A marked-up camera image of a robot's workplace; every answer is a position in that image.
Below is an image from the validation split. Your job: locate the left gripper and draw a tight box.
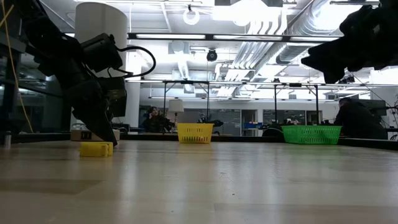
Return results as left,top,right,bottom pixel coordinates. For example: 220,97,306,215
63,77,127,147

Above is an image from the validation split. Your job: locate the black background frame stand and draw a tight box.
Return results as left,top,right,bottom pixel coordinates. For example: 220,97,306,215
162,80,210,125
273,82,320,126

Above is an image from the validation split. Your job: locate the yellow stapler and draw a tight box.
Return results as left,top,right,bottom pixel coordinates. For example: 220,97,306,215
80,141,114,158

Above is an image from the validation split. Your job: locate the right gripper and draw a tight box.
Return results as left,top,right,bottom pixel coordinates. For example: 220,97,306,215
300,0,398,84

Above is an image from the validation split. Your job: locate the white ceiling ring light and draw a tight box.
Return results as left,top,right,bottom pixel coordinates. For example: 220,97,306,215
182,6,201,26

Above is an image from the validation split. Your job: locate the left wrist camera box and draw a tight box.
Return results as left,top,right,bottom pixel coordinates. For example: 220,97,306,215
80,32,124,73

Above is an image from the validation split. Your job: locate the yellow cable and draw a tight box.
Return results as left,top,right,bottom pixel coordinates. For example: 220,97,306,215
0,0,35,134

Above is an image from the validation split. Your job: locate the silver ventilation duct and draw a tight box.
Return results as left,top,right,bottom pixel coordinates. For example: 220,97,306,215
275,0,343,65

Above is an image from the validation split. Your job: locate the green plastic basket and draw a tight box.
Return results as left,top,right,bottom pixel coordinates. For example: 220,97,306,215
280,124,342,145

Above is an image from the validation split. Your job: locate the large black monitor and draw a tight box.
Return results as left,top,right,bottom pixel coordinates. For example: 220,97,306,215
354,98,388,118

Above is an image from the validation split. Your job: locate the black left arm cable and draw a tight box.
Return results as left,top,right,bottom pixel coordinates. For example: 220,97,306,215
107,45,157,78

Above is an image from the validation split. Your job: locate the person bent over desk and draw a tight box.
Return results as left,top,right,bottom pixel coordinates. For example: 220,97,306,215
333,96,388,140

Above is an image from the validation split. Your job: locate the black ceiling spotlight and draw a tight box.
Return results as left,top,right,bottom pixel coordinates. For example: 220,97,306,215
338,75,356,85

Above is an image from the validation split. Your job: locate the small white background lamp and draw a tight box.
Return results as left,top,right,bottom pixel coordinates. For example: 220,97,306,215
167,99,185,124

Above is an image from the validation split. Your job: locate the long ceiling light fixture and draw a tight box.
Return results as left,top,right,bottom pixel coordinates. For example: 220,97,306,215
127,32,343,44

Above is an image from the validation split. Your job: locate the seated person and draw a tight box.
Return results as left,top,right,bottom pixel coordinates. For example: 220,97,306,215
141,106,175,134

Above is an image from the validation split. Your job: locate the yellow plastic basket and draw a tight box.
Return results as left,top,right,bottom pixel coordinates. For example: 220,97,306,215
176,123,215,144

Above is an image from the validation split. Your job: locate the white shade table lamp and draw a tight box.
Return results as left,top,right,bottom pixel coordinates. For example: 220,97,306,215
70,1,129,142

